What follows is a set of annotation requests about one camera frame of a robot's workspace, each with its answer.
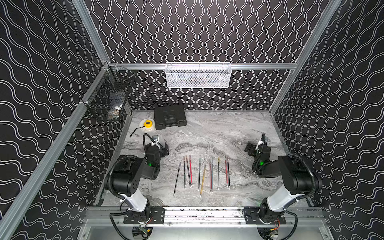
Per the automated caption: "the dark grey pencil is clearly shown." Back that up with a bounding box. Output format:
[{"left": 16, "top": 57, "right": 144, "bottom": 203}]
[{"left": 173, "top": 162, "right": 181, "bottom": 198}]

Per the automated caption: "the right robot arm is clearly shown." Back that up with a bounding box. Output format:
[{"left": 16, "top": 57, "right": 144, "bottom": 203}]
[{"left": 245, "top": 141, "right": 323, "bottom": 224}]

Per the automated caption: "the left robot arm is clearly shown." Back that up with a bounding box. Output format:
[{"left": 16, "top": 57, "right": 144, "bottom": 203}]
[{"left": 104, "top": 134, "right": 169, "bottom": 223}]

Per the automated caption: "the yellow tape measure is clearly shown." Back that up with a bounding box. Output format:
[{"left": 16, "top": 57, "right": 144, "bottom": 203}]
[{"left": 130, "top": 118, "right": 155, "bottom": 138}]

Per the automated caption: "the red pencil pair right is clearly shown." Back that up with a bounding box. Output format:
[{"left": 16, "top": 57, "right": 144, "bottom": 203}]
[{"left": 225, "top": 157, "right": 231, "bottom": 189}]

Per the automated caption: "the red pencil pink cap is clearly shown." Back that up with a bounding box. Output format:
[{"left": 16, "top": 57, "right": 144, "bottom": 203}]
[{"left": 189, "top": 155, "right": 193, "bottom": 187}]

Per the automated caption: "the black plastic tool case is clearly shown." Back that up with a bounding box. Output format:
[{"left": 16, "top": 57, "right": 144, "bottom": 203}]
[{"left": 154, "top": 105, "right": 187, "bottom": 130}]

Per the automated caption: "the dark pencil yellow cap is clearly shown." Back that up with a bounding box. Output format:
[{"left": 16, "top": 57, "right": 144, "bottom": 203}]
[{"left": 217, "top": 158, "right": 220, "bottom": 190}]

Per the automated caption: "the dark blue pencil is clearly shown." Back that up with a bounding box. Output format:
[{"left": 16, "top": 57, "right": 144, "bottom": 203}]
[{"left": 198, "top": 158, "right": 201, "bottom": 191}]

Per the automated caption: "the blue pencil blue cap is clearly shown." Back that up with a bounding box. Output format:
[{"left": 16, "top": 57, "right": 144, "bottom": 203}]
[{"left": 211, "top": 158, "right": 214, "bottom": 193}]

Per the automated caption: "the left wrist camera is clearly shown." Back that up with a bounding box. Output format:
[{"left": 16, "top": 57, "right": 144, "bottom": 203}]
[{"left": 152, "top": 135, "right": 159, "bottom": 143}]

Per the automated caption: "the black wire wall basket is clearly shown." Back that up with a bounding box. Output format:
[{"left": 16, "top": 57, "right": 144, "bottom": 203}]
[{"left": 84, "top": 63, "right": 138, "bottom": 122}]

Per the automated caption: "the white mesh wall basket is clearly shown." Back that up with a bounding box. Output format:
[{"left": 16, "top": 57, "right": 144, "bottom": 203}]
[{"left": 165, "top": 62, "right": 232, "bottom": 89}]

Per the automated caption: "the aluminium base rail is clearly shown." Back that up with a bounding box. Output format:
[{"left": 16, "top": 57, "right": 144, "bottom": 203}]
[{"left": 77, "top": 207, "right": 334, "bottom": 240}]

